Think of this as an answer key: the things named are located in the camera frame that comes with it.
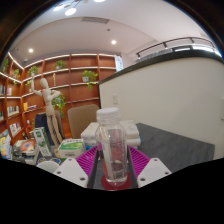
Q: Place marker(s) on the black-framed window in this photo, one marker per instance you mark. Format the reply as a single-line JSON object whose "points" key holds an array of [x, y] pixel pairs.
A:
{"points": [[203, 49]]}

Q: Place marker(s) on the recessed ceiling spotlight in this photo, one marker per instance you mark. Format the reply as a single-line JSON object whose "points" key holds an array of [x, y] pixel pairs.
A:
{"points": [[30, 50], [113, 42]]}

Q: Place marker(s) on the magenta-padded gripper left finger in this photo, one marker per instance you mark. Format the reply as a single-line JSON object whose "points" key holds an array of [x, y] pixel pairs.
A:
{"points": [[70, 171]]}

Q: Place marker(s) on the yellow striped white mug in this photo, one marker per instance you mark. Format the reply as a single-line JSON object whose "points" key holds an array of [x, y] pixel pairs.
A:
{"points": [[48, 166]]}

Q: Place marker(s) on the white wall poster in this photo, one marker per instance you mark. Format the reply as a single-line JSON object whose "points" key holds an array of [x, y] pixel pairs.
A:
{"points": [[119, 63]]}

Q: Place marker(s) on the tan chair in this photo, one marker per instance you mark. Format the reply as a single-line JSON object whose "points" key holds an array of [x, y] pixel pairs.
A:
{"points": [[81, 120]]}

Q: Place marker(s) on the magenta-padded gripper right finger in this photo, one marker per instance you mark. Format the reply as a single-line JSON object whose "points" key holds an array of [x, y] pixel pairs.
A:
{"points": [[155, 171]]}

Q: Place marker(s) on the dark book stack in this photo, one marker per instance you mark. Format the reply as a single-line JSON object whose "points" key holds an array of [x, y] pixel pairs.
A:
{"points": [[25, 148]]}

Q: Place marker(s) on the dark blue chair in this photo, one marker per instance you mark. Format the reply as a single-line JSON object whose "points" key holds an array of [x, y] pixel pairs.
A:
{"points": [[40, 121]]}

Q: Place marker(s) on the wooden artist mannequin figure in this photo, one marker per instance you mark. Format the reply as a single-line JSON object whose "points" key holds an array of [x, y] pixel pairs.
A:
{"points": [[50, 110]]}

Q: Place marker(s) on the clear plastic water bottle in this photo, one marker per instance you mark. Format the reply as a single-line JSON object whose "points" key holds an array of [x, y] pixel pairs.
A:
{"points": [[111, 150]]}

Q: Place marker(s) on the colourful book stack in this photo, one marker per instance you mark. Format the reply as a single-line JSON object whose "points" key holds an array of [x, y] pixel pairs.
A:
{"points": [[5, 145]]}

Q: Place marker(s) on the grey curtain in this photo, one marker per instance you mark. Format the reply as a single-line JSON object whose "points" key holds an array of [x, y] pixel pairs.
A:
{"points": [[155, 55]]}

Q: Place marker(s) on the branched ceiling lamp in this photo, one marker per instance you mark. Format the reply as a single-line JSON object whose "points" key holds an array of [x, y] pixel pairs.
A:
{"points": [[70, 11]]}

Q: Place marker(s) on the white wall switch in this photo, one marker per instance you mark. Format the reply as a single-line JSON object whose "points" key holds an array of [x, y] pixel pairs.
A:
{"points": [[115, 99]]}

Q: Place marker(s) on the green and white flat box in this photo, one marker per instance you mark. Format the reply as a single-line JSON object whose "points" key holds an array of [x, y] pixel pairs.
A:
{"points": [[71, 148]]}

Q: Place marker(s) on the orange wooden shelf unit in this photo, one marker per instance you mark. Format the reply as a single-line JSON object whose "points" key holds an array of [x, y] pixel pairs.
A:
{"points": [[76, 86]]}

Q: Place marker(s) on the black ceiling track rail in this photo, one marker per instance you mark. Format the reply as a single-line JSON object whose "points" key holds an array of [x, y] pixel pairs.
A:
{"points": [[173, 41]]}

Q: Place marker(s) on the ceiling air vent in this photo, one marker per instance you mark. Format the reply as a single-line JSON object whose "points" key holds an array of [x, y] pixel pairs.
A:
{"points": [[95, 20]]}

